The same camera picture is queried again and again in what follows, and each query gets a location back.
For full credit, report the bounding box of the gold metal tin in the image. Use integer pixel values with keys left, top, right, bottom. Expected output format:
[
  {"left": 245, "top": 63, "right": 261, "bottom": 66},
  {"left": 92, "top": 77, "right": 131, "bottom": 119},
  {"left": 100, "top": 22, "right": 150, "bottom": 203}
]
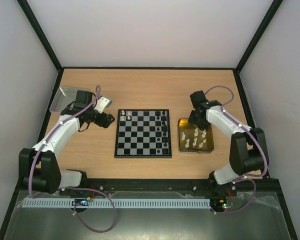
[{"left": 177, "top": 118, "right": 215, "bottom": 154}]

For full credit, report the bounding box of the black magnetic chess board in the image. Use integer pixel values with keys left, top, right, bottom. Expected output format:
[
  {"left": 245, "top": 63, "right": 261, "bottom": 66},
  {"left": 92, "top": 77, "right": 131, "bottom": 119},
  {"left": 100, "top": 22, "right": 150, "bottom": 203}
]
[{"left": 114, "top": 109, "right": 172, "bottom": 158}]

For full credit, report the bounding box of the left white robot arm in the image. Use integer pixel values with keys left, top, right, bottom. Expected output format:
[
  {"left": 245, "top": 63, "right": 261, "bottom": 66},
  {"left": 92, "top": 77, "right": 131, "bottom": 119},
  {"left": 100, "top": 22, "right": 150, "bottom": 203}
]
[{"left": 18, "top": 85, "right": 115, "bottom": 198}]

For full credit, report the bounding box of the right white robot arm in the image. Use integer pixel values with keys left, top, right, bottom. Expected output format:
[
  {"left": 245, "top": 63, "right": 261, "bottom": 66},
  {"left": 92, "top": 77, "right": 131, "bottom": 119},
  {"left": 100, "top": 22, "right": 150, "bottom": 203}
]
[{"left": 188, "top": 90, "right": 269, "bottom": 196}]

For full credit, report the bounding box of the silver metal tray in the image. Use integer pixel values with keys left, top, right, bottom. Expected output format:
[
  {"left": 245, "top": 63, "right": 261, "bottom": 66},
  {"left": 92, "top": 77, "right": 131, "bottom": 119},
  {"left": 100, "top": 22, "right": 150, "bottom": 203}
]
[{"left": 49, "top": 86, "right": 87, "bottom": 113}]

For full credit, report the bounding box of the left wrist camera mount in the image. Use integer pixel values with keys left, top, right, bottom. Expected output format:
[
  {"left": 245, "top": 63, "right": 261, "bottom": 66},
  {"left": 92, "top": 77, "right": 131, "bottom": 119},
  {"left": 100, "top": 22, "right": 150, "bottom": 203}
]
[{"left": 94, "top": 96, "right": 112, "bottom": 114}]

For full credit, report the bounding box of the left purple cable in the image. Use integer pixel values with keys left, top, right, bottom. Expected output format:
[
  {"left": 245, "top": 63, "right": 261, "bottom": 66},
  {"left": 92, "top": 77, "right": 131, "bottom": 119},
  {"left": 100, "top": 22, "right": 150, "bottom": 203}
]
[{"left": 28, "top": 85, "right": 118, "bottom": 233}]

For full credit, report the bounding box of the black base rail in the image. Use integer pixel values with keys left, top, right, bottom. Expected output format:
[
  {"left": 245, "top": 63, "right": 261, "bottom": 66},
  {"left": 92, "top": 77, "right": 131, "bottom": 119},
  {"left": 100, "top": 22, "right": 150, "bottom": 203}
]
[{"left": 58, "top": 177, "right": 278, "bottom": 198}]

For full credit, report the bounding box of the white slotted cable duct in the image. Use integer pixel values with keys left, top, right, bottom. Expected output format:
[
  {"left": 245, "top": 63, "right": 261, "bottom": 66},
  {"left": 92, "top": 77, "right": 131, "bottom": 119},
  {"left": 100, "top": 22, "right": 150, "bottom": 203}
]
[{"left": 21, "top": 198, "right": 211, "bottom": 209}]

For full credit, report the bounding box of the black frame enclosure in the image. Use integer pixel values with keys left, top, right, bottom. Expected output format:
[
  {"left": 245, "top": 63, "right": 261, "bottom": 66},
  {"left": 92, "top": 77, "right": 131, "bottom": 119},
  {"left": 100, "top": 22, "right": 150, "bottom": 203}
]
[{"left": 0, "top": 0, "right": 298, "bottom": 240}]

